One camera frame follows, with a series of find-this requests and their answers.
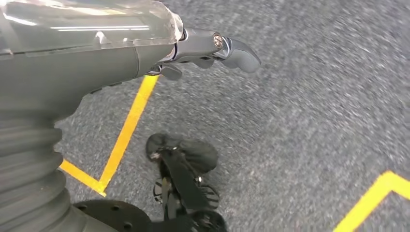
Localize black round robot disc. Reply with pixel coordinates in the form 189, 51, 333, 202
73, 200, 154, 232

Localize yellow floor tape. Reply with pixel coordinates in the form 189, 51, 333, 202
59, 75, 160, 198

